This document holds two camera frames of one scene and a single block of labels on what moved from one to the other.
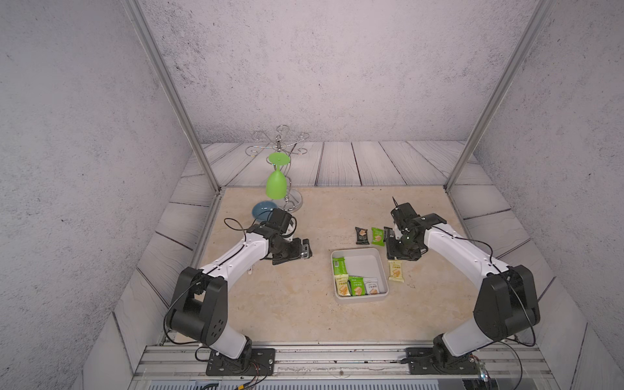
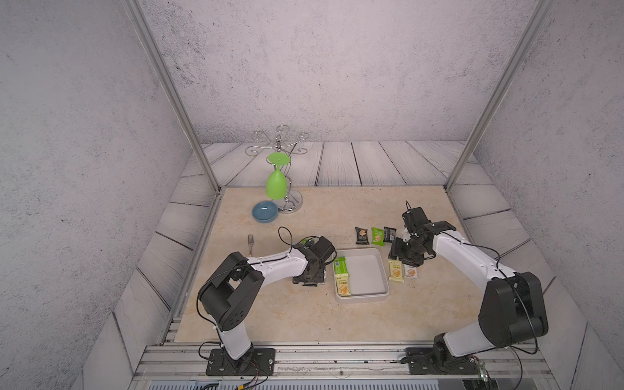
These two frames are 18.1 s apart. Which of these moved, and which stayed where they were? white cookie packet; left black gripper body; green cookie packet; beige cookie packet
Moved: white cookie packet; left black gripper body
Stayed: green cookie packet; beige cookie packet
